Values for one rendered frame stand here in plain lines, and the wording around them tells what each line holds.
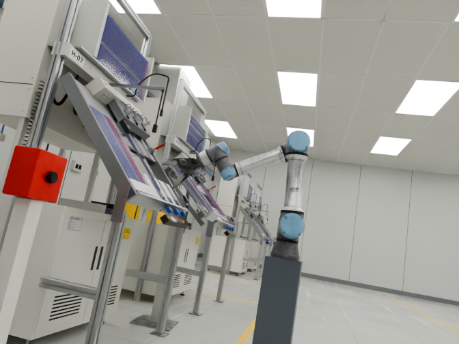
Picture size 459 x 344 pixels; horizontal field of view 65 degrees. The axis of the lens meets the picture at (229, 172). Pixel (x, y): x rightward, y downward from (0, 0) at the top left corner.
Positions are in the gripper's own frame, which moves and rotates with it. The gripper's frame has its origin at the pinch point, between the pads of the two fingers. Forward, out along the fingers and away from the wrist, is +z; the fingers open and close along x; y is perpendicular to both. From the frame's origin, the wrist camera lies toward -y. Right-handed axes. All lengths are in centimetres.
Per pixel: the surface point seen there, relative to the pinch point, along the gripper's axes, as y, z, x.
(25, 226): -75, 29, -20
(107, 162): -35.3, 12.4, 5.6
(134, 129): 13.3, 9.9, 39.8
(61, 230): -34, 43, -12
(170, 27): 203, -24, 241
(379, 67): 272, -233, 94
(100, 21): -24, -6, 84
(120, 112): -2.7, 9.1, 44.1
